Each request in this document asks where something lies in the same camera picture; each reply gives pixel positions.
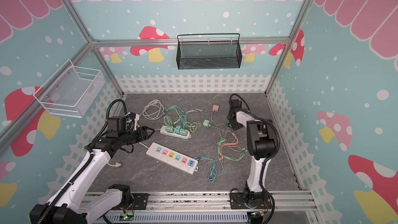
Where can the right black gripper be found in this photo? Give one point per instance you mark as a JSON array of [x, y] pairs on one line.
[[232, 118]]

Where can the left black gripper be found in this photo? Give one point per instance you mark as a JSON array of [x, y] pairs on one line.
[[143, 135]]

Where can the green charger plug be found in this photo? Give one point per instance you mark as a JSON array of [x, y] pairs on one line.
[[206, 123], [169, 129], [185, 134]]

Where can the teal charger plug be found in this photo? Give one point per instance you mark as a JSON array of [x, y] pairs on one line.
[[177, 130]]

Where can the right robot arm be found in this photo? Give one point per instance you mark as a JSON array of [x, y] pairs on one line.
[[263, 144]]

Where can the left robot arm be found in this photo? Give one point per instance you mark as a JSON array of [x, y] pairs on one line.
[[65, 206]]

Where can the pink charger plug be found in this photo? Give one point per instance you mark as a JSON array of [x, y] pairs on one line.
[[215, 108]]

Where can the small white blue power strip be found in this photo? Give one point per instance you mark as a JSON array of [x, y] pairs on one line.
[[163, 131]]

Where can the large white multicolour power strip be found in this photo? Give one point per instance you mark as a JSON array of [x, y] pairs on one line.
[[172, 158]]

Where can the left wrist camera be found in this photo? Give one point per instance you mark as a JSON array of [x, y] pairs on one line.
[[131, 120]]

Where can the black mesh wall basket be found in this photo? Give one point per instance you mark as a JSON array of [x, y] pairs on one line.
[[209, 51]]

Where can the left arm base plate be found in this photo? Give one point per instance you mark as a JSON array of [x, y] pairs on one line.
[[137, 201]]

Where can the white mesh wall basket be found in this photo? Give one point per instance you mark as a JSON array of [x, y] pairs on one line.
[[70, 91]]

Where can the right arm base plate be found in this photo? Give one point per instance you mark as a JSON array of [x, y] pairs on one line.
[[257, 200]]

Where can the aluminium front rail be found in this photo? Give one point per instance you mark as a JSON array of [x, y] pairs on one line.
[[213, 207]]

